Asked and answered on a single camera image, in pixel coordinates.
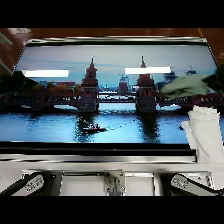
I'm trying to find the white garment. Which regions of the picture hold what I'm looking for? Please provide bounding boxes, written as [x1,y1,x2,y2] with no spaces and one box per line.
[180,105,224,165]

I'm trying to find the green T-shirt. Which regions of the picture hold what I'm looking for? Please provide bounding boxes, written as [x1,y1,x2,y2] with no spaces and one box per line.
[159,74,218,100]

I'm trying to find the silver frame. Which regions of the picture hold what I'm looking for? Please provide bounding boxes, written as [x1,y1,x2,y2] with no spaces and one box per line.
[0,152,224,197]

